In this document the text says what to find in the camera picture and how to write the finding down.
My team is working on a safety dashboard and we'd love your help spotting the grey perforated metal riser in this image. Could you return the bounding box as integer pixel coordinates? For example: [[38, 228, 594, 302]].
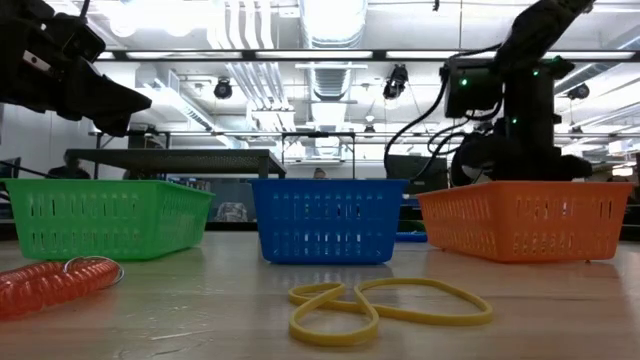
[[64, 148, 288, 180]]

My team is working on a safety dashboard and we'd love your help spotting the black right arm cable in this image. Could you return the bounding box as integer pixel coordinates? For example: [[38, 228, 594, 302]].
[[383, 44, 504, 182]]

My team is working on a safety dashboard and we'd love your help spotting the red coil keychain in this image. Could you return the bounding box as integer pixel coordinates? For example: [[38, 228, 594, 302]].
[[0, 255, 125, 321]]

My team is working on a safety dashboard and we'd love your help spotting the green plastic basket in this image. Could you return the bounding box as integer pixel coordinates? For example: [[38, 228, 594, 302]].
[[0, 178, 216, 262]]

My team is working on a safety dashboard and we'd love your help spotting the orange plastic basket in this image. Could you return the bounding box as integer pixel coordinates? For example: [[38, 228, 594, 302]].
[[417, 180, 635, 264]]

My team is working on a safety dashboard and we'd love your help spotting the yellow rubber band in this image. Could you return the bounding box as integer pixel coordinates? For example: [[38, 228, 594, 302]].
[[288, 281, 381, 348], [353, 277, 495, 327]]

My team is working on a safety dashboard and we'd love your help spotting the grey patterned bag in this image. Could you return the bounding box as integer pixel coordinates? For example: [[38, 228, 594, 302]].
[[214, 201, 249, 223]]

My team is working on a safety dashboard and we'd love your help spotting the black background rig frame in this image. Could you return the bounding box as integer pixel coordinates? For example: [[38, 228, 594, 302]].
[[89, 129, 357, 180]]

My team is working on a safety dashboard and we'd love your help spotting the black overhead rig camera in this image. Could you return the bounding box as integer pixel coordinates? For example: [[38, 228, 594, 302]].
[[382, 63, 410, 100]]

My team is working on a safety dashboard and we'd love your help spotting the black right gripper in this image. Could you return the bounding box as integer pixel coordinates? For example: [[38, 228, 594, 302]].
[[474, 132, 594, 183]]

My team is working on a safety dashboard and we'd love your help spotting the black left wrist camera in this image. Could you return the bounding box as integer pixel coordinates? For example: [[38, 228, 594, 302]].
[[55, 13, 107, 64]]

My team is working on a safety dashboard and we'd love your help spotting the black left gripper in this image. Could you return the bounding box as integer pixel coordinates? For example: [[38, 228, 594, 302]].
[[0, 0, 154, 139]]

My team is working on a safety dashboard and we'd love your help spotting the black monitor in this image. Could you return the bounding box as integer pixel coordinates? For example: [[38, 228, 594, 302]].
[[385, 154, 449, 195]]

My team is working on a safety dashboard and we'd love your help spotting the blue plastic basket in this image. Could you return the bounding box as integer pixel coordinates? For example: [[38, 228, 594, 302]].
[[248, 178, 410, 265]]

